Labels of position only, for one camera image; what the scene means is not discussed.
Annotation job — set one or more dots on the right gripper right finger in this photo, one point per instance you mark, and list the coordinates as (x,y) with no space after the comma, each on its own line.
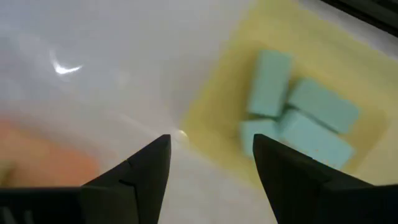
(289,180)

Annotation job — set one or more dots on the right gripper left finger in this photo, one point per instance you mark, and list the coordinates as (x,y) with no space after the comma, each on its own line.
(149,180)

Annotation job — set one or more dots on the teal rectangular block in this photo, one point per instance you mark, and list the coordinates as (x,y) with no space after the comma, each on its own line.
(323,105)
(269,84)
(317,140)

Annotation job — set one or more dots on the small teal square block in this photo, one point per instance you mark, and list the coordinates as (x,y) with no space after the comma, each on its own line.
(248,130)

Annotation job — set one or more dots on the orange plastic container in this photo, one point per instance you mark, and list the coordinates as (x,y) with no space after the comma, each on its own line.
(46,161)

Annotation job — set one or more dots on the white table sheet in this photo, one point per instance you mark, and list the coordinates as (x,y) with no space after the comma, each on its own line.
(124,46)

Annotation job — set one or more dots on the yellow plastic container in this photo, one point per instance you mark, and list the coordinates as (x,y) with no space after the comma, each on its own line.
(311,37)

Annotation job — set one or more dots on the black aluminium table frame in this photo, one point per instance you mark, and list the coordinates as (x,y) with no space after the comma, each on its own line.
(373,12)

